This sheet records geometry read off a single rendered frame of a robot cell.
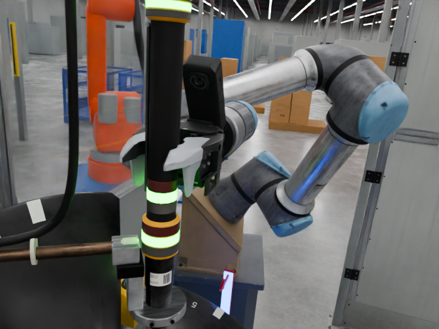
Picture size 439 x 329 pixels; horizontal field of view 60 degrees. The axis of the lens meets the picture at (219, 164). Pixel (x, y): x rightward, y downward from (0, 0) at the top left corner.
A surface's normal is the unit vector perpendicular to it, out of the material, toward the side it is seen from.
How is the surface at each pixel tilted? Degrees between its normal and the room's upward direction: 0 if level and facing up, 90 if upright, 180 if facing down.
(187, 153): 42
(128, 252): 90
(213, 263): 90
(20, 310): 56
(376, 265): 90
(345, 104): 93
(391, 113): 114
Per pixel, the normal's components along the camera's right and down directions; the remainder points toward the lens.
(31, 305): 0.25, -0.30
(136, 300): 0.28, 0.32
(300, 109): -0.11, 0.30
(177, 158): 0.51, -0.51
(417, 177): -0.31, 0.28
